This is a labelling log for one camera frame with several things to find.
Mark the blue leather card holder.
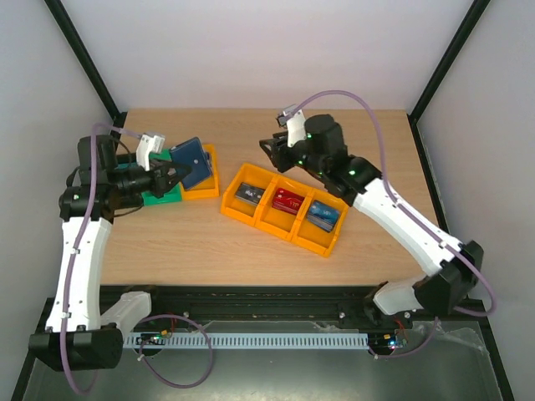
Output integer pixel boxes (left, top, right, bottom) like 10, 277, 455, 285
169, 137, 213, 190

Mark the yellow triple storage bin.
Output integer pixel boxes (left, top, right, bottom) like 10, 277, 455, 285
221, 163, 349, 257

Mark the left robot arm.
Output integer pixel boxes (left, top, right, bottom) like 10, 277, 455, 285
28, 134, 191, 372

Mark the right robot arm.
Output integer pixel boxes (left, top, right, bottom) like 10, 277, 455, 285
259, 112, 483, 327

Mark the red card stack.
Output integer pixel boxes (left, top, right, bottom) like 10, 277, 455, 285
272, 188, 304, 216

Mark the black card stack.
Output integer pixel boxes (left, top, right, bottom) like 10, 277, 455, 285
234, 182, 265, 206

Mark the blue card stack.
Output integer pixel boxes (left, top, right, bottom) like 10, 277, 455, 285
307, 200, 340, 232

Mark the green storage bin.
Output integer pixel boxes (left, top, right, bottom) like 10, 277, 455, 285
141, 149, 182, 207

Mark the yellow single storage bin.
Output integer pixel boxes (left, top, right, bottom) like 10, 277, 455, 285
180, 144, 220, 201

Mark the black storage bin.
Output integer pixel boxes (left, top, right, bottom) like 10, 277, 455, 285
111, 163, 146, 177

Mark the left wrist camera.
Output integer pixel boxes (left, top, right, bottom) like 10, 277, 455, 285
135, 132, 166, 171

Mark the black aluminium frame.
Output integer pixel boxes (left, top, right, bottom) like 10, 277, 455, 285
8, 0, 516, 401

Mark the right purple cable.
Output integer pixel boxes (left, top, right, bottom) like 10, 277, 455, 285
292, 89, 498, 362

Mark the purple cable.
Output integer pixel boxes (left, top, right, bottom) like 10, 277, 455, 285
59, 122, 214, 396
292, 89, 498, 362

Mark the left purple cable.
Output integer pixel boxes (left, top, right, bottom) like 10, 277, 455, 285
59, 122, 214, 396

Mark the light blue cable duct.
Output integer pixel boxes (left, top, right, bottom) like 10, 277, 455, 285
123, 332, 369, 350

